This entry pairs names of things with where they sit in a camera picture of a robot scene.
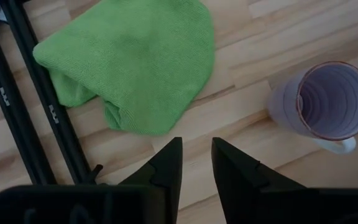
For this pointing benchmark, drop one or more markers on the lavender and white mug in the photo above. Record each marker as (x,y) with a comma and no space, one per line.
(291,102)

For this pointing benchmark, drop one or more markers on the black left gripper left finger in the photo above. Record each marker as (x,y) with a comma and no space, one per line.
(168,171)

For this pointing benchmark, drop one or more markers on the black frame rail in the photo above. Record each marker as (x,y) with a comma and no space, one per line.
(5,99)

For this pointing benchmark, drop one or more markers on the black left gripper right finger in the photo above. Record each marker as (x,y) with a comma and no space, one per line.
(238,177)

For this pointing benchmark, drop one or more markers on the black metal stand legs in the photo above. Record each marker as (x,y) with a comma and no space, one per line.
(53,113)

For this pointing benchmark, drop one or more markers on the green microfibre cloth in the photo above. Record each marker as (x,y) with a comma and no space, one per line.
(135,62)

